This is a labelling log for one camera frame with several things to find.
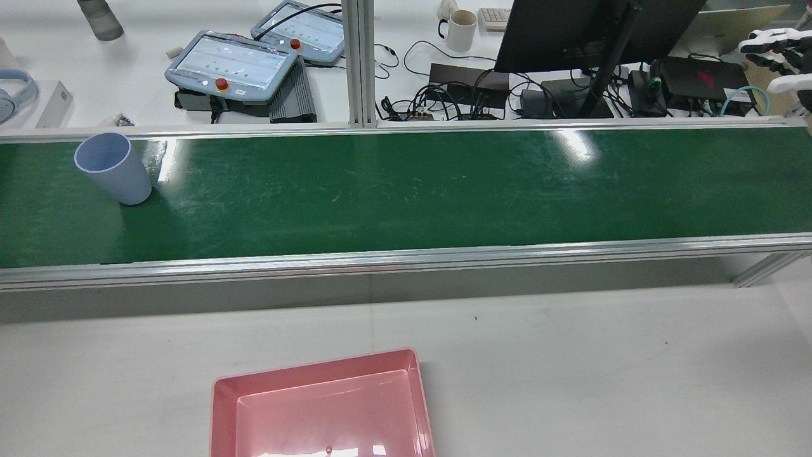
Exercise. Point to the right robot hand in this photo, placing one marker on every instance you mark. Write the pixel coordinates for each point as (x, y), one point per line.
(786, 54)

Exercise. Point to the brown cardboard box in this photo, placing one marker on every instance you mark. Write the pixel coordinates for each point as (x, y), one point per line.
(783, 105)

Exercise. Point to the black box with red logo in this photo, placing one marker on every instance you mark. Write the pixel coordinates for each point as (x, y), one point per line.
(698, 79)

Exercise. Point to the black dock box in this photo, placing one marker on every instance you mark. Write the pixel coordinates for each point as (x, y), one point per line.
(457, 79)

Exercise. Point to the dark finned metal box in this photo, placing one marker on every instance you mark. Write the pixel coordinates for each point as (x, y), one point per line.
(293, 95)

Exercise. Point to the pink plastic box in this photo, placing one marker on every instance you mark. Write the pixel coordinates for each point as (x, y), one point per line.
(317, 412)

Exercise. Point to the light blue plastic cup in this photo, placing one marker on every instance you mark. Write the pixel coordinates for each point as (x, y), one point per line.
(120, 174)

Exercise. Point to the white cardboard box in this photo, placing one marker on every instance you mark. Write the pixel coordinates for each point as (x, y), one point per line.
(57, 105)

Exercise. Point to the black Huawei monitor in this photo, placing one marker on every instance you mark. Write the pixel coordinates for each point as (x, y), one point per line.
(558, 32)

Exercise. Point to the black power brick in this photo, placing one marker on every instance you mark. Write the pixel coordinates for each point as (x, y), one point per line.
(531, 103)

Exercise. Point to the beige keyboard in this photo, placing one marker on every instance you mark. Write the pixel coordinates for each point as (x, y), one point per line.
(495, 19)

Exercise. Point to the white mug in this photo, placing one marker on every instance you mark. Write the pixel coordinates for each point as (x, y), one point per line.
(462, 35)

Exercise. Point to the white computer mouse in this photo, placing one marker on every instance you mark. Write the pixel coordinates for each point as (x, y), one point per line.
(448, 9)

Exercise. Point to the green belt conveyor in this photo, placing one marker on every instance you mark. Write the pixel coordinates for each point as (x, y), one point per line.
(380, 190)

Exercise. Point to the grey-blue teach pendant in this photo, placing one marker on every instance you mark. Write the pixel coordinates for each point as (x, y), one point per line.
(304, 32)
(228, 63)

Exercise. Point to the small white cylinder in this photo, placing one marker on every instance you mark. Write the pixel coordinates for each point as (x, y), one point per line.
(174, 51)

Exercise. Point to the bag of black screws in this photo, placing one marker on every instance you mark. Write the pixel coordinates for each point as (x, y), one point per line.
(117, 120)

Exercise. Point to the grey bottle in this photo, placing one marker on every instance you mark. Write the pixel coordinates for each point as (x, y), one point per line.
(104, 22)

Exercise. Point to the blue-grey headphones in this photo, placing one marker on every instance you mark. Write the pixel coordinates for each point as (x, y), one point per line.
(30, 86)

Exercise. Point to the aluminium profile post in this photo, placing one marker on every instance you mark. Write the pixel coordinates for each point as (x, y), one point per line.
(358, 63)

